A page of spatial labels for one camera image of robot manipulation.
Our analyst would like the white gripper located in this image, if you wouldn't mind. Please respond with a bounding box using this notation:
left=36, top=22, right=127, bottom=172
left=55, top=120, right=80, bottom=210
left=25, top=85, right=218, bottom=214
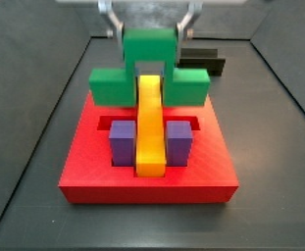
left=55, top=0, right=247, bottom=59

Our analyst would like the green arch-shaped block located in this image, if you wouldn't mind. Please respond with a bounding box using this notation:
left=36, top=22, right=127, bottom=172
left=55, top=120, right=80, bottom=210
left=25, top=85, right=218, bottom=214
left=89, top=28, right=210, bottom=107

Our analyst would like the red slotted base board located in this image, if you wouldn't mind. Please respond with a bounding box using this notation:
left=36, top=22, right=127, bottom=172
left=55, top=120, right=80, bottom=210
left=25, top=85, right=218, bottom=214
left=59, top=97, right=238, bottom=204

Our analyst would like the purple block far side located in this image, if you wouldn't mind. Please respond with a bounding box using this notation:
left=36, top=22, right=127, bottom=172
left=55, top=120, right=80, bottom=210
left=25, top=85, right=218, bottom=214
left=108, top=121, right=136, bottom=167

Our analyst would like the yellow long bar block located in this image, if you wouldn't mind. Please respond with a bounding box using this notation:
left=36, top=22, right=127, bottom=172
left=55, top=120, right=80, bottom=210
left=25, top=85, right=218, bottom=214
left=136, top=75, right=166, bottom=177

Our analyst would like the black angled bracket holder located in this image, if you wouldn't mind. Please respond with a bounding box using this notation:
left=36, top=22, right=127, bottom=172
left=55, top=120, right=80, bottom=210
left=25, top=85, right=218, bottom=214
left=176, top=48, right=225, bottom=76

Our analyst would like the purple block bracket side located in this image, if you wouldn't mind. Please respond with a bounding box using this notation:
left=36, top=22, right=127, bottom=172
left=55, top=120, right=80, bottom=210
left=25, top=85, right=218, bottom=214
left=166, top=121, right=192, bottom=167

